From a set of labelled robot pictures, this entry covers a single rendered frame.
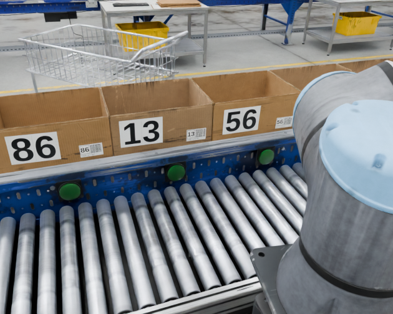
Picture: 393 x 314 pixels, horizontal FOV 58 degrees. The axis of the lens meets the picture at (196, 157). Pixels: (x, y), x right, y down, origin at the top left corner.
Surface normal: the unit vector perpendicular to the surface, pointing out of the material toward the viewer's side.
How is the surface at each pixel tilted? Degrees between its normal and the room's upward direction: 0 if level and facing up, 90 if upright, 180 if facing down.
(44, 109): 90
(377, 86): 42
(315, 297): 69
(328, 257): 89
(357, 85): 35
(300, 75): 90
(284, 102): 90
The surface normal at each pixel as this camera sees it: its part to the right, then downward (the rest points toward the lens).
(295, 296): -0.86, -0.12
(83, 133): 0.33, 0.52
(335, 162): -0.93, 0.11
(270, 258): 0.02, -0.86
